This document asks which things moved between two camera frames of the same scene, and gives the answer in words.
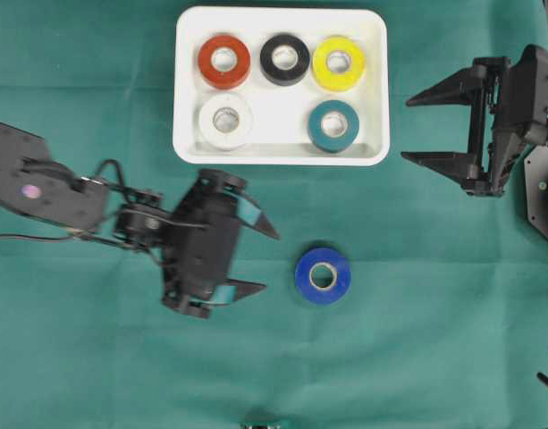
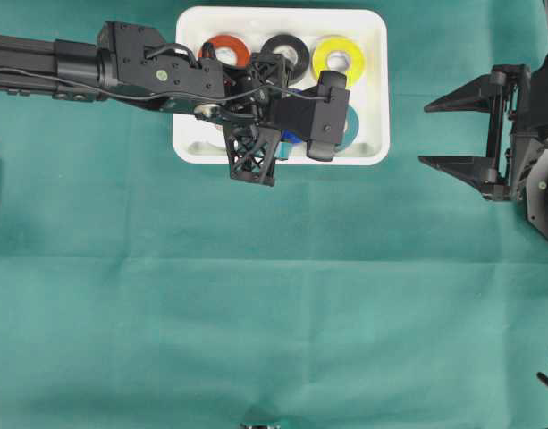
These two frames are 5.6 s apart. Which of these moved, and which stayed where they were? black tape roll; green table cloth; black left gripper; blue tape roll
Moved: black left gripper; blue tape roll
Stayed: green table cloth; black tape roll
